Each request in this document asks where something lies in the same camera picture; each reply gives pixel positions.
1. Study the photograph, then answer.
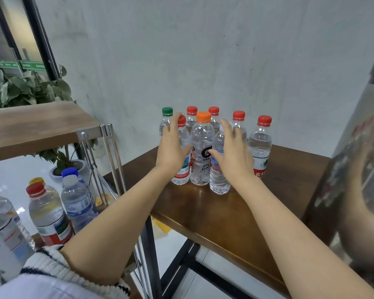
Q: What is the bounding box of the person's right hand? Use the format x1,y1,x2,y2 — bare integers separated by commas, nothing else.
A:
207,119,255,191

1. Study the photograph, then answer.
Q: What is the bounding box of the person's right forearm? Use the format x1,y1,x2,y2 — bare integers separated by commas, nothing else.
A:
237,177,374,299

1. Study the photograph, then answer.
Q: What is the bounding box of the yellow debris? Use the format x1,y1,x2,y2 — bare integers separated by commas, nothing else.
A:
153,218,173,235

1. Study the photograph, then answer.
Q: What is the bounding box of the green red label plastic bottle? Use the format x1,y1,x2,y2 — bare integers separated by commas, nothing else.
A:
232,110,248,141

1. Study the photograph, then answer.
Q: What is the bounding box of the wooden metal shelf rack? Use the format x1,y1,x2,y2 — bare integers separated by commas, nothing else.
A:
0,101,153,299

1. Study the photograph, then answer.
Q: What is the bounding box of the green label plastic water bottle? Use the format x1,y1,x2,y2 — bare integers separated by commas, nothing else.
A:
159,107,174,137

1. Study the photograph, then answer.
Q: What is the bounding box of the white cap blue label bottle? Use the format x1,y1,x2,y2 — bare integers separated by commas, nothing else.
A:
61,174,98,233

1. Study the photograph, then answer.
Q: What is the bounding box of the person's left hand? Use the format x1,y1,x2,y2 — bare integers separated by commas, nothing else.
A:
155,112,192,179

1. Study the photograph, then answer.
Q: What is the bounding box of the white plant pot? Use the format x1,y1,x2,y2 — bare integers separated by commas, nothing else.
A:
49,159,91,186

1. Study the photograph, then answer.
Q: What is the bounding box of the person's striped knit sleeve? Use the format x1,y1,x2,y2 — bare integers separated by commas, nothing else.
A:
0,245,132,299

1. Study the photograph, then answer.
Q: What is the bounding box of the orange cap clear plastic bottle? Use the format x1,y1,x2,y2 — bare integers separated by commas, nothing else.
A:
190,111,217,186

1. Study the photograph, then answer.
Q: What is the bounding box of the green potted plant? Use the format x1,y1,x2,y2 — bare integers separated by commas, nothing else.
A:
0,62,97,175

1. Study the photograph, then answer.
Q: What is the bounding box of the black metal table frame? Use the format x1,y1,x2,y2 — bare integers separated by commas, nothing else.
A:
140,215,238,299

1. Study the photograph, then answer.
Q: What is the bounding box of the white-cap blue-label bottle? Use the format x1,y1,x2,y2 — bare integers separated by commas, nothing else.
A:
209,127,233,196

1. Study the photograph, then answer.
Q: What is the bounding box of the person's left forearm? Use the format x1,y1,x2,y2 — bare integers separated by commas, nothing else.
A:
59,168,175,284

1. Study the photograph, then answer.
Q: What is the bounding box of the stainless steel water dispenser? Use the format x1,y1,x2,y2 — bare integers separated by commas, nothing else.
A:
302,56,374,297

